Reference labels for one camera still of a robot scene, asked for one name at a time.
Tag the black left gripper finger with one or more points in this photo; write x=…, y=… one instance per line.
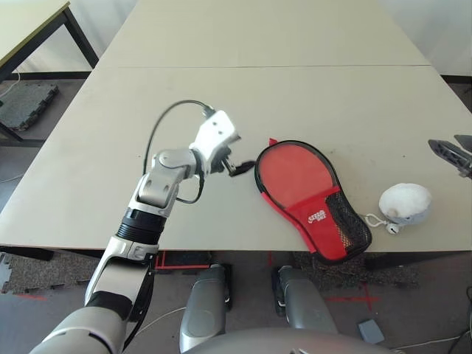
x=246, y=163
x=241, y=171

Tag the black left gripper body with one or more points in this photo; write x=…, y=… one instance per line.
x=225, y=160

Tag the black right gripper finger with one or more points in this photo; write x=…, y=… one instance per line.
x=457, y=156
x=465, y=142

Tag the black red paddle case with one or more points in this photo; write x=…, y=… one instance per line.
x=321, y=221

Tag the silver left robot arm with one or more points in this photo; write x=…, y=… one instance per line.
x=158, y=184

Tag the grey robot left leg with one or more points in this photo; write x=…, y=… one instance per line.
x=206, y=306

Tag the grey robot leg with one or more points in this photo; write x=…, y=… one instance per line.
x=306, y=302
x=206, y=306

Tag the grey robot right leg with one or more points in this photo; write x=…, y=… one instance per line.
x=306, y=302

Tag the dark speckled floor mat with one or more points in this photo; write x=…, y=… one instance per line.
x=354, y=269

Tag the grey robot torso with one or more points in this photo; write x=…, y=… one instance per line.
x=287, y=343

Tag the grey floor pedal box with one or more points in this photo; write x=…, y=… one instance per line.
x=370, y=331

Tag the black foam floor mat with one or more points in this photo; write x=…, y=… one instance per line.
x=26, y=107

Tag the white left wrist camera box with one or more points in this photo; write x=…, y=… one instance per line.
x=215, y=132

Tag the side table black frame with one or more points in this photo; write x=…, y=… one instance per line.
x=29, y=26

